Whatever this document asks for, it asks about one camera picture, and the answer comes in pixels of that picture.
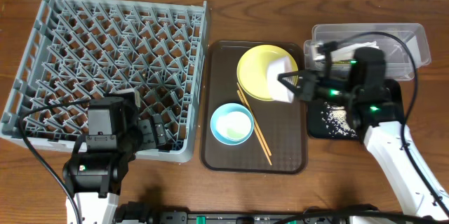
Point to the spilled rice pile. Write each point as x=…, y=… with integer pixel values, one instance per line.
x=335, y=120

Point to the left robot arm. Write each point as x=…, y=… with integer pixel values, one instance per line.
x=100, y=159

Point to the white bowl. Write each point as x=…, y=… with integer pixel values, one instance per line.
x=276, y=89

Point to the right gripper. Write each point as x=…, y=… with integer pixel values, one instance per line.
x=308, y=83

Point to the white napkin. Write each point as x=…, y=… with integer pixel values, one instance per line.
x=347, y=52

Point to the yellow plate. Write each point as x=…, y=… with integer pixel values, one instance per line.
x=258, y=69

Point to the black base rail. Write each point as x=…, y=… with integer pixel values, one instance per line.
x=245, y=218

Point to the light blue bowl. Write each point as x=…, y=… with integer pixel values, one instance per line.
x=231, y=124

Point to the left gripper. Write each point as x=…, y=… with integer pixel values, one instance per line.
x=148, y=131

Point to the grey plastic dish rack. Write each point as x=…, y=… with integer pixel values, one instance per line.
x=83, y=49

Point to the green snack wrapper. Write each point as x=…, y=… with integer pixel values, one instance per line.
x=344, y=62

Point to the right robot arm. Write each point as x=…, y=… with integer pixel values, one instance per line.
x=354, y=77

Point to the black waste tray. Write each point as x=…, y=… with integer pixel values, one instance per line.
x=315, y=122

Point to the brown serving tray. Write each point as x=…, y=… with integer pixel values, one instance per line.
x=283, y=124

